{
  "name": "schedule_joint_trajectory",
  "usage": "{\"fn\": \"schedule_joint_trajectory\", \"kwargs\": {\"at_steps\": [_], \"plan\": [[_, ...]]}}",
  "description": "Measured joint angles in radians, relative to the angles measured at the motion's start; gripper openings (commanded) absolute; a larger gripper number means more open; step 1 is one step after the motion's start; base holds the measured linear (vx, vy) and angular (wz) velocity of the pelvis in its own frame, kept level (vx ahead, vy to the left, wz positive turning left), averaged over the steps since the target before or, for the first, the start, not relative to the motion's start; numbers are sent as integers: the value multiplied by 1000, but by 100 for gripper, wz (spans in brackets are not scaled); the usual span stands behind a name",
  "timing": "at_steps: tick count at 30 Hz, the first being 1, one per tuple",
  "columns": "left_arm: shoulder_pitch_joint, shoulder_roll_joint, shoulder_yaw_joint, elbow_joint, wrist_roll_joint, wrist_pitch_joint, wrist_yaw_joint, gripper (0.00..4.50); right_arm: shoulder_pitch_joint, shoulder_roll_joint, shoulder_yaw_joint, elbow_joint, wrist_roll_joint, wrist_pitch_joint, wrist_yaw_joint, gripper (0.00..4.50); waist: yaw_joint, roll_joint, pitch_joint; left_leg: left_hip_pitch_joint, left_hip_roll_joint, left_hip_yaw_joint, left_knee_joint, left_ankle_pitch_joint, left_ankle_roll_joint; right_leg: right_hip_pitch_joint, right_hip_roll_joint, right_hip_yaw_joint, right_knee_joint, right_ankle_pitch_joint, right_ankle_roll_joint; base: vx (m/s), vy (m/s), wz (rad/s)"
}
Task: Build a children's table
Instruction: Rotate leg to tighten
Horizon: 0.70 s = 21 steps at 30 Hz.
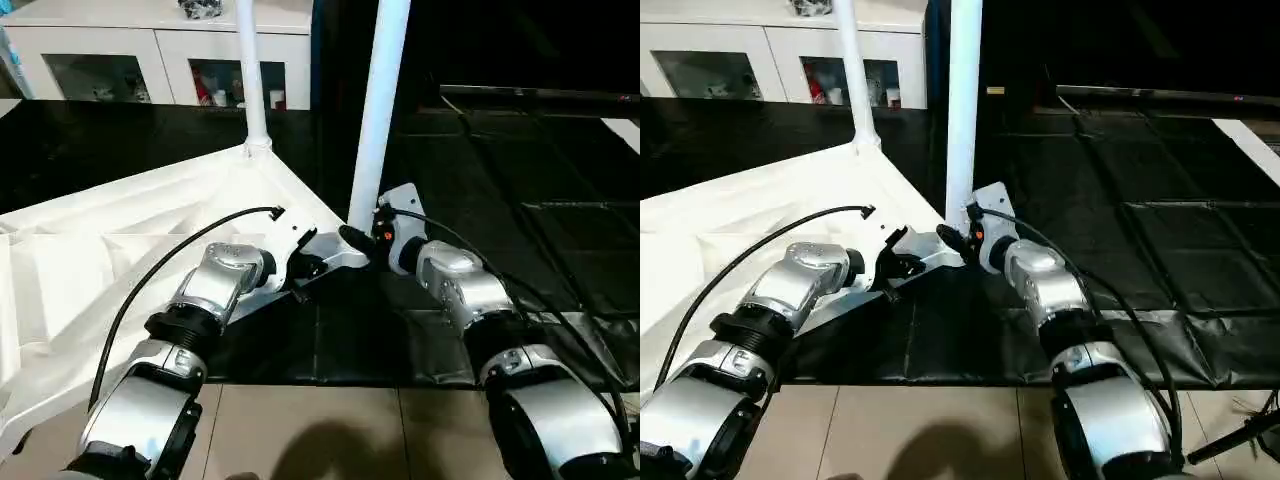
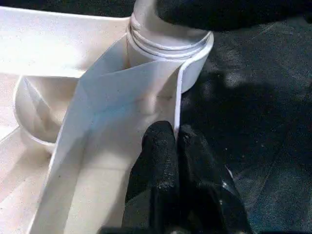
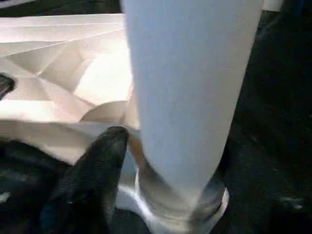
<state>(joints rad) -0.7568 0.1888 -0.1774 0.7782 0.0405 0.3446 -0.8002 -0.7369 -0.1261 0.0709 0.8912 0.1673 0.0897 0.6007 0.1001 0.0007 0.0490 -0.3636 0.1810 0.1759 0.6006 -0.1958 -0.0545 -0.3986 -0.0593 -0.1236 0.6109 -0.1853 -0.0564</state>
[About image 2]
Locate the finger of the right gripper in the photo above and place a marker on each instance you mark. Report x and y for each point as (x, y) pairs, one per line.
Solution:
(231, 13)

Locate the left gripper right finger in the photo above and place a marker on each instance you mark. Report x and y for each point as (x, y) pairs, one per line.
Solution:
(204, 190)

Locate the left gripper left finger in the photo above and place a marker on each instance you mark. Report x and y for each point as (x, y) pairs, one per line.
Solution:
(156, 170)

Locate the white plastic table leg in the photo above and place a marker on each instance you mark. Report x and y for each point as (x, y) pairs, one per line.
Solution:
(170, 36)

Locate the white plastic table top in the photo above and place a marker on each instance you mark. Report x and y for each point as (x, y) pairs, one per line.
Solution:
(73, 109)

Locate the black work mat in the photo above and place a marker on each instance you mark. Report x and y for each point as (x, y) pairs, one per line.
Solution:
(256, 122)

